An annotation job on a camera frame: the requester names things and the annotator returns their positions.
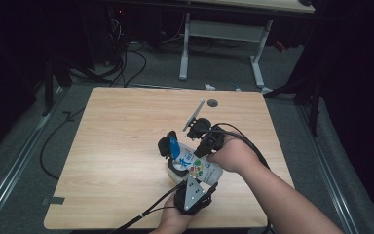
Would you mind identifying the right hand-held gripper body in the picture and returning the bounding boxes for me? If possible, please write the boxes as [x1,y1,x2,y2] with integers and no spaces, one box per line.
[182,98,227,154]

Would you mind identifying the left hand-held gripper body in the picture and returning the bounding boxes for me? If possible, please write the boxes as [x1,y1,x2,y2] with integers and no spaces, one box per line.
[173,174,214,216]

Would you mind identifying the white and blue pouch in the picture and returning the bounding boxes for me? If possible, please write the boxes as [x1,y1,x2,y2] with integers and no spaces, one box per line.
[168,136,224,187]

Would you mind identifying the glass jar with black lid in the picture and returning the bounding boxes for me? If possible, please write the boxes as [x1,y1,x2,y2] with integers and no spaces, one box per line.
[158,130,194,185]

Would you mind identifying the person's right hand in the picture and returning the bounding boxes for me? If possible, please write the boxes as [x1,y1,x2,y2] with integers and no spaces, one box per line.
[206,136,262,174]

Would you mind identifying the person's left hand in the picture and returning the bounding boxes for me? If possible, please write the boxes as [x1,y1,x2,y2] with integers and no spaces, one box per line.
[157,203,196,234]

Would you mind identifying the black metal stand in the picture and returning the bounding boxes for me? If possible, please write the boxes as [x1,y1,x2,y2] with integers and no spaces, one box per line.
[42,58,73,117]
[262,74,323,137]

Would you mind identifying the grey tape piece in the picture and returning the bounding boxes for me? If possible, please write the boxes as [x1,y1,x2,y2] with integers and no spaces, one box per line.
[42,196,66,206]

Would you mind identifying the right hand-held gripper cable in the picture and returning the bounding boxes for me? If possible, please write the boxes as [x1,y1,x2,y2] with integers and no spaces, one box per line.
[204,122,272,170]

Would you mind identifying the hand-held gripper cable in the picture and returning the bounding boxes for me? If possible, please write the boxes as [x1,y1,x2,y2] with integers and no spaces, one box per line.
[108,180,189,234]
[204,122,272,170]

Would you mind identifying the left hand-held gripper cable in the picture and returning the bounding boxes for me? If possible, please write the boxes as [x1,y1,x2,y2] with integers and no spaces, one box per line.
[108,180,189,234]

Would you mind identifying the desk with white metal frame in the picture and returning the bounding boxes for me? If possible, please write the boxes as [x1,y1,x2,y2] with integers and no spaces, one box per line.
[178,0,316,96]

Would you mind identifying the aluminium floor rail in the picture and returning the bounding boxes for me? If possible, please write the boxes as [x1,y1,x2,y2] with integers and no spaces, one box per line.
[0,87,66,228]
[296,104,360,234]

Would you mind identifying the bundle of black cables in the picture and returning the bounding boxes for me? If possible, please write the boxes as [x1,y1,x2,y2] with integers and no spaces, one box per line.
[67,42,148,88]

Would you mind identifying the black floor cable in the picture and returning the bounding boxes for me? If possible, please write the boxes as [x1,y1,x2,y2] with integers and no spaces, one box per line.
[39,106,87,180]

